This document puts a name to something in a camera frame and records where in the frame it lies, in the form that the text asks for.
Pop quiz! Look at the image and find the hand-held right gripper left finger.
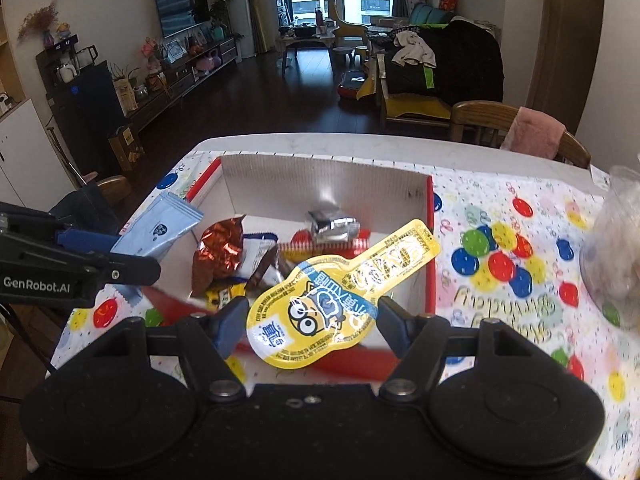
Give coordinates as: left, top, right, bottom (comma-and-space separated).
90, 296, 251, 403

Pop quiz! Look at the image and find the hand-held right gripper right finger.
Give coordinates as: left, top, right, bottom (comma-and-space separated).
377, 296, 541, 403

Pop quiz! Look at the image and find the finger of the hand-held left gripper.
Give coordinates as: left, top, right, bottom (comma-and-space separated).
0, 201, 123, 256
20, 246, 162, 288

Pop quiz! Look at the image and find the yellow snack packet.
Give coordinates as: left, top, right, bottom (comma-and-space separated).
205, 282, 248, 311

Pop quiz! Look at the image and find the light blue snack packet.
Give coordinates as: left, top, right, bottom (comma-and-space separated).
110, 191, 205, 260

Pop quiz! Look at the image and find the copper brown foil packet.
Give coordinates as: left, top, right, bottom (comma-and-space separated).
191, 215, 247, 298

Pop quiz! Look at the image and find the white blue snack packet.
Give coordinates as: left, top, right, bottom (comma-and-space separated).
235, 232, 286, 286

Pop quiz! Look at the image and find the yellow cartoon jelly pack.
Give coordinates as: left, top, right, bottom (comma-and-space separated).
246, 218, 442, 371

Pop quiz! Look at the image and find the silver foil snack packet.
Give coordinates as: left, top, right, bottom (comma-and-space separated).
306, 205, 360, 245

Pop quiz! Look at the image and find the white cardboard box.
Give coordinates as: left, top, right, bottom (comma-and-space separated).
150, 156, 438, 381

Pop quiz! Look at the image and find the dark denim jacket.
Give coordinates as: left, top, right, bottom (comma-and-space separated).
50, 182, 123, 236

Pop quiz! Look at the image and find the white cabinet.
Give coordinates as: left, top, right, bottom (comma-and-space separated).
0, 97, 81, 211

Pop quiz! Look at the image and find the brown paper bag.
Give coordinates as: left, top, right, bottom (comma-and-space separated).
108, 125, 146, 171

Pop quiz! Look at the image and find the black cabinet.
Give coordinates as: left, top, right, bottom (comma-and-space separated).
36, 45, 126, 161

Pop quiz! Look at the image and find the white paper bag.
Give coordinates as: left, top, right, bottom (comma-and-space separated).
114, 77, 138, 113

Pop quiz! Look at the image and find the balloon print tablecloth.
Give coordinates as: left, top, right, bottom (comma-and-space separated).
50, 152, 640, 476

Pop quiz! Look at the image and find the wooden TV cabinet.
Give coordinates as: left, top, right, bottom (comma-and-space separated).
122, 35, 238, 133

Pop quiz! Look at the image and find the wooden bench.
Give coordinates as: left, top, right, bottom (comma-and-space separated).
375, 52, 453, 133

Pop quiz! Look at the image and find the dried flower bouquet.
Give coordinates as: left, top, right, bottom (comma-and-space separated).
17, 4, 58, 48

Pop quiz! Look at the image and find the clear bag with plastic container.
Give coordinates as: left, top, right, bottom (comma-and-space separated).
580, 165, 640, 331

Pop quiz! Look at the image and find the pink cloth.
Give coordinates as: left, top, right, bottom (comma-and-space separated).
500, 106, 567, 161

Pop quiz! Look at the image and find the red blue floor toy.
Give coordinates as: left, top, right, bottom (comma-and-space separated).
337, 71, 371, 101

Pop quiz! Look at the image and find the television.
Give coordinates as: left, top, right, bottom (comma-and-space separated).
153, 0, 210, 38

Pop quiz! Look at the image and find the white paper slip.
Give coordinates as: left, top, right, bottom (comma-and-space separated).
590, 162, 612, 191

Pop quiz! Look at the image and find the white tower air conditioner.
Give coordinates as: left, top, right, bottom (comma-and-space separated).
222, 0, 255, 58

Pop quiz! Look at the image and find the black coat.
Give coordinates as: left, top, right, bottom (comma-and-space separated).
387, 17, 505, 108

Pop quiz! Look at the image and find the beige garment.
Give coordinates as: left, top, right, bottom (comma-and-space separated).
391, 30, 437, 68

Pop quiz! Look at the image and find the wooden coffee table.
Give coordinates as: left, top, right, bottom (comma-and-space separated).
277, 22, 351, 76

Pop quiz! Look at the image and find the yellow curtain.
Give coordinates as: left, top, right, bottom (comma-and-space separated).
250, 0, 273, 53

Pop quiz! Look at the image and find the black cable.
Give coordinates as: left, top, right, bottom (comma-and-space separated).
0, 305, 56, 376

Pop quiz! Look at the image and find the wooden door frame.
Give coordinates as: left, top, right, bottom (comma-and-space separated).
527, 0, 606, 121

